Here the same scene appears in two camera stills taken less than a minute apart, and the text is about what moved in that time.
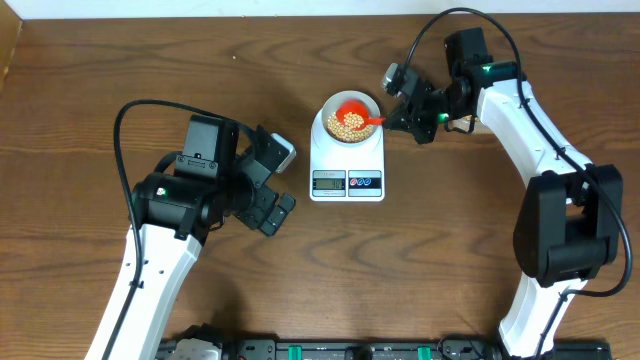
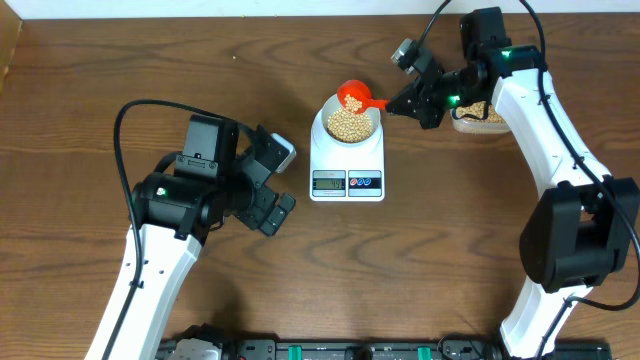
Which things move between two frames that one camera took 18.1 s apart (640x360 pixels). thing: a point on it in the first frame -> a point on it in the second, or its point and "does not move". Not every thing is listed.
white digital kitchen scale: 345,174 does not move
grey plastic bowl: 331,105 does not move
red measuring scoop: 360,108 -> 356,96
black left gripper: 255,213 does not move
